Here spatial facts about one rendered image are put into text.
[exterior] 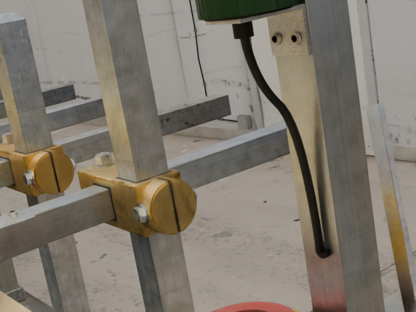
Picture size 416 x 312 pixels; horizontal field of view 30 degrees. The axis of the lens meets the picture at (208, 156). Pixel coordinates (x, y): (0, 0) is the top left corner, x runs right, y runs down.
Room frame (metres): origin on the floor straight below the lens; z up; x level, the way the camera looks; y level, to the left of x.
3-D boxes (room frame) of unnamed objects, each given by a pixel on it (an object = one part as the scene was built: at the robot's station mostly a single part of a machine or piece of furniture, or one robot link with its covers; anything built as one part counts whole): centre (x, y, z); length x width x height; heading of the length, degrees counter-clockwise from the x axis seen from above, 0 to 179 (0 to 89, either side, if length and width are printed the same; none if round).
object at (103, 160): (0.76, 0.10, 0.98); 0.02 x 0.02 x 0.01
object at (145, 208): (0.72, 0.07, 0.95); 0.14 x 0.06 x 0.05; 34
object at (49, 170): (0.92, 0.21, 0.95); 0.14 x 0.06 x 0.05; 34
